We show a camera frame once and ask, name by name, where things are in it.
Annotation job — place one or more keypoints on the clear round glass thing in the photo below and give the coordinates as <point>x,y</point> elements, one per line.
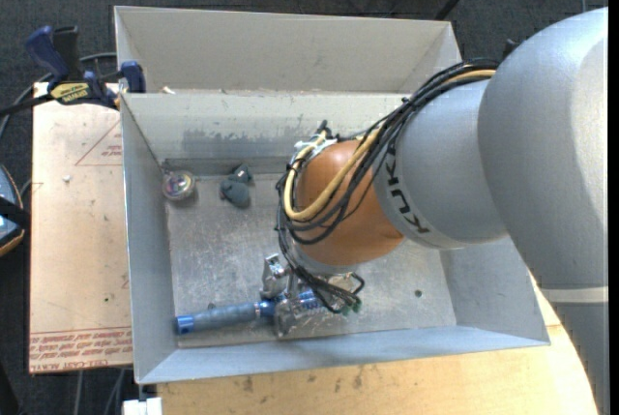
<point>178,186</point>

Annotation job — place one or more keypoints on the grey metal bin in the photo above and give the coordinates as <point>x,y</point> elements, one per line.
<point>222,253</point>

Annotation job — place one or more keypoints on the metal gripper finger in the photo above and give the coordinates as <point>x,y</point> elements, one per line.
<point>273,275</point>
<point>290,318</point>

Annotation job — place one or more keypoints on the brown cardboard board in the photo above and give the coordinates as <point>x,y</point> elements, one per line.
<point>77,234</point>

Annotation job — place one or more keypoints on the dark grey toy animal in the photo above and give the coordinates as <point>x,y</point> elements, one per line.
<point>236,191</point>

